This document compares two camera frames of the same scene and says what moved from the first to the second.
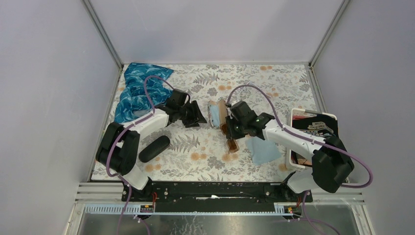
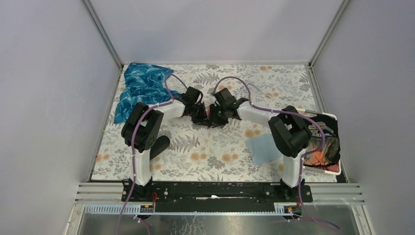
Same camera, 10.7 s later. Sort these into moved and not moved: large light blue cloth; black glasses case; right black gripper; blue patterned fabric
Moved: right black gripper
Not moved: blue patterned fabric; black glasses case; large light blue cloth
